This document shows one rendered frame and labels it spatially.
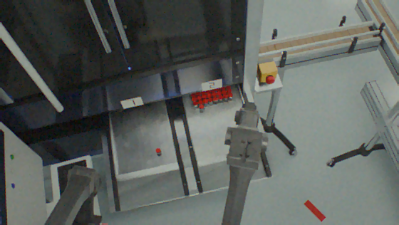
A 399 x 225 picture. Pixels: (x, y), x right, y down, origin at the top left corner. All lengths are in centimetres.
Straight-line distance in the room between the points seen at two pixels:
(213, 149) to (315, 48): 69
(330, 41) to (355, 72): 119
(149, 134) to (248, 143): 79
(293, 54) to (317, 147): 98
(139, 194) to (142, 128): 30
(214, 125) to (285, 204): 99
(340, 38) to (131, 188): 117
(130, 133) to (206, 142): 34
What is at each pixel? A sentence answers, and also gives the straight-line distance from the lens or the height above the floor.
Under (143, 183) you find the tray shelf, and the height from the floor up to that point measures 88.
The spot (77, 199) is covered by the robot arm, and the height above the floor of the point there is 145.
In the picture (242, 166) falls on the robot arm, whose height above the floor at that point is 151.
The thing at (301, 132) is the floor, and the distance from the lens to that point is 265.
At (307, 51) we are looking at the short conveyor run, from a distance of 182.
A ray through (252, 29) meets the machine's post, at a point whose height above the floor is 132.
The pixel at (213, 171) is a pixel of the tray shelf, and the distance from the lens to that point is 155.
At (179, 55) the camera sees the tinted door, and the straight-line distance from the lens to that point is 138.
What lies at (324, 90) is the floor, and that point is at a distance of 285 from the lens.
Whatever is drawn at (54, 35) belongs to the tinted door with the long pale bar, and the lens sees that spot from 125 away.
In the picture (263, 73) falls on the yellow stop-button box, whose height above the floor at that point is 103.
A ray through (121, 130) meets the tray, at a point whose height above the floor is 88.
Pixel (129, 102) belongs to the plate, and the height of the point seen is 103.
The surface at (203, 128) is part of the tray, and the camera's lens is 163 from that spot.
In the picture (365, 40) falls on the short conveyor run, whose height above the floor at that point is 93.
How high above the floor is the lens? 234
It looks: 61 degrees down
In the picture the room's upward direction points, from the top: 9 degrees counter-clockwise
